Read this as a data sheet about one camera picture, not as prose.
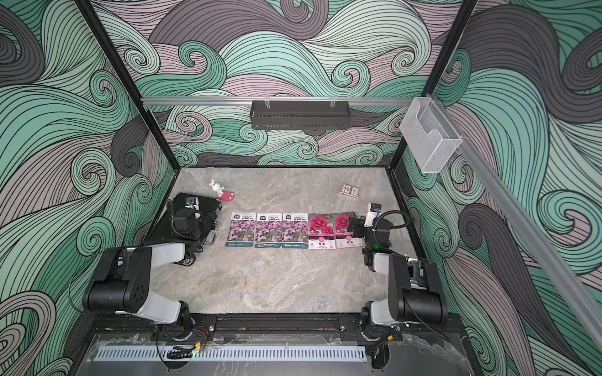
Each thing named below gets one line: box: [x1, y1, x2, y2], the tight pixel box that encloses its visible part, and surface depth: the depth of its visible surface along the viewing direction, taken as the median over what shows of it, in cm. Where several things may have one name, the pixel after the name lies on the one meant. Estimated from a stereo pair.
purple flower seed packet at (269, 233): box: [254, 212, 283, 249], surface depth 97 cm
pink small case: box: [217, 191, 236, 202], surface depth 109 cm
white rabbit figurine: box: [208, 178, 225, 197], surface depth 106 cm
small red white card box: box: [339, 183, 361, 199], surface depth 112 cm
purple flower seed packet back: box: [282, 212, 309, 250], surface depth 97 cm
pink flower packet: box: [334, 211, 367, 249], surface depth 97 cm
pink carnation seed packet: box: [308, 212, 337, 250], surface depth 97 cm
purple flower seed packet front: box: [224, 212, 257, 247], surface depth 97 cm
